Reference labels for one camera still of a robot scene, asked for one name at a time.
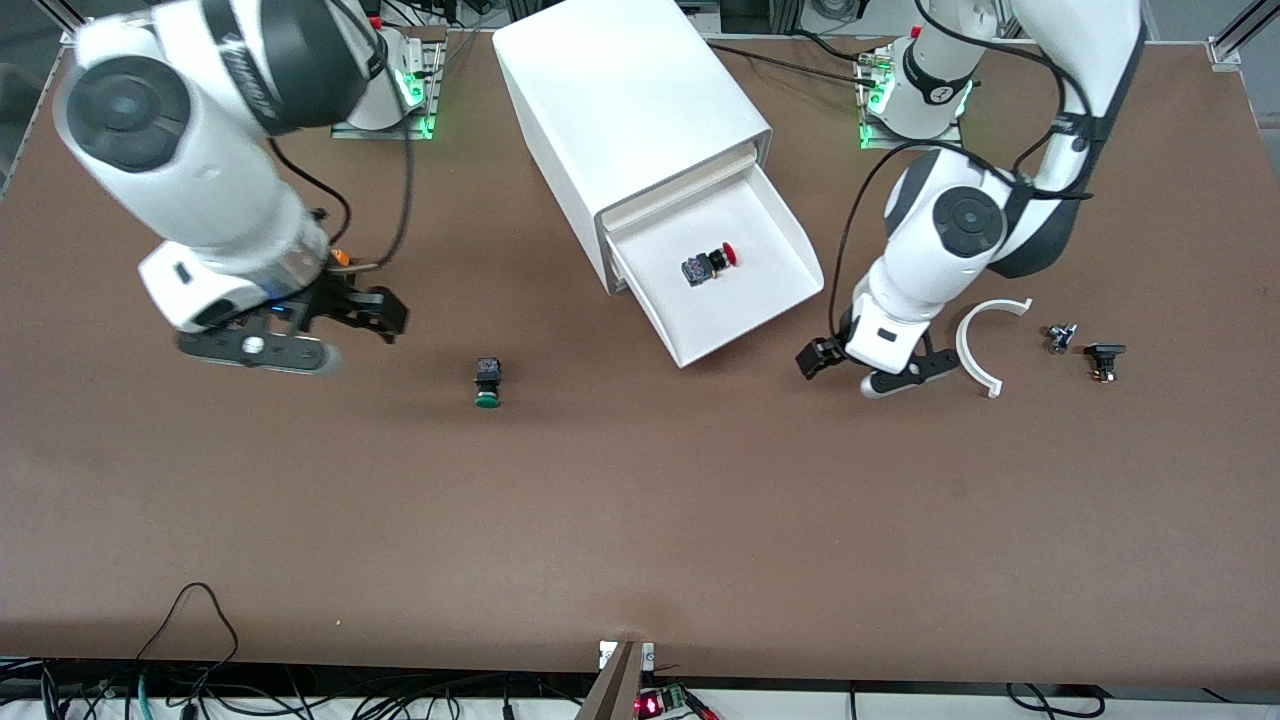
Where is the red push button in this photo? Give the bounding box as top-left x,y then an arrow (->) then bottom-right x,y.
681,241 -> 740,290

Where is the white curved plastic arc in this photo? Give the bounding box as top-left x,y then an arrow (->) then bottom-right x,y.
955,298 -> 1034,399

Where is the circuit board with red display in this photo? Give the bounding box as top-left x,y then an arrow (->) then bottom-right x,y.
634,684 -> 693,720

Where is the aluminium corner profile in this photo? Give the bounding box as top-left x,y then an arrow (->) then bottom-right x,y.
35,0 -> 97,47
1207,0 -> 1280,69

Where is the brown wedge beam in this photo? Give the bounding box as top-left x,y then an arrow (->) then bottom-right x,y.
574,642 -> 643,720

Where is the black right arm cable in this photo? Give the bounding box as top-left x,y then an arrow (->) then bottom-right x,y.
268,130 -> 417,273

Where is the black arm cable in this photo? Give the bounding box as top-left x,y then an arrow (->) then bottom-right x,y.
828,0 -> 1101,343
268,130 -> 417,273

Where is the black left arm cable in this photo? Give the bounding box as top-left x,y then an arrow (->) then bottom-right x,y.
828,0 -> 1101,343

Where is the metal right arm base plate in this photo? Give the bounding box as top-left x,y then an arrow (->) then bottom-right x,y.
330,38 -> 447,141

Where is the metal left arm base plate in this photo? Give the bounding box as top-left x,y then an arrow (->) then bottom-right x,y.
857,48 -> 966,153

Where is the black cable across table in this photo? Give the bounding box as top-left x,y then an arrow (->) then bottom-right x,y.
704,38 -> 887,89

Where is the thin black looped cable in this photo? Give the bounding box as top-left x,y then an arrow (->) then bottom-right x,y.
135,582 -> 241,669

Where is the black cable below table edge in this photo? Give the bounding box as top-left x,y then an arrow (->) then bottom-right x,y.
1004,682 -> 1103,720

